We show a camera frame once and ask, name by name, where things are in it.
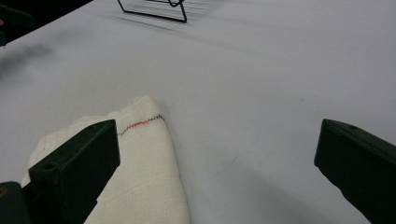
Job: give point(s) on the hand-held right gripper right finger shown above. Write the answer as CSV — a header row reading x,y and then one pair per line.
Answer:
x,y
361,165

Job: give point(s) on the white towel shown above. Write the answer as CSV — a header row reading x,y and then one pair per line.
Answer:
x,y
146,168

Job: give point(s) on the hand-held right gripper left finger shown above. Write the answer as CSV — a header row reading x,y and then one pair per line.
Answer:
x,y
71,168

